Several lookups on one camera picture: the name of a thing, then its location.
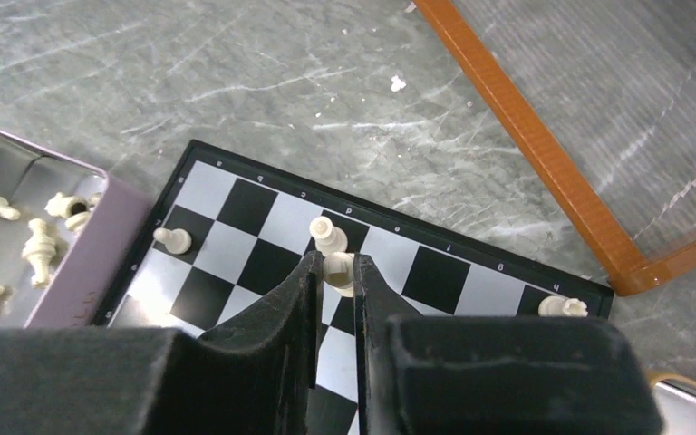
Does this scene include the white chess rook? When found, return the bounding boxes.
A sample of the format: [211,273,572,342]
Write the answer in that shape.
[537,295,588,317]

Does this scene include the silver tin with white pieces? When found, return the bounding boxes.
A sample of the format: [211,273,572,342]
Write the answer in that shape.
[0,130,151,328]

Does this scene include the black white chess board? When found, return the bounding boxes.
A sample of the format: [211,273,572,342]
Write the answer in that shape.
[95,140,614,434]

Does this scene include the white piece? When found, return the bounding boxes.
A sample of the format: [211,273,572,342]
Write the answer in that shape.
[323,252,355,298]

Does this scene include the wooden three-tier rack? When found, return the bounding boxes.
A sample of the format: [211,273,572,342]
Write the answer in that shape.
[413,1,696,296]

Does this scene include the white pawn file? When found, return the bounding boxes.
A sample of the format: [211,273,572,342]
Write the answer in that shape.
[152,227,192,255]

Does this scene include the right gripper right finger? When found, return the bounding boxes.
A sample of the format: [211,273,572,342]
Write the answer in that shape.
[353,255,663,434]

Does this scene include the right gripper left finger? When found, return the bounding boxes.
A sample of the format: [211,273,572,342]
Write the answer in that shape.
[0,252,324,434]

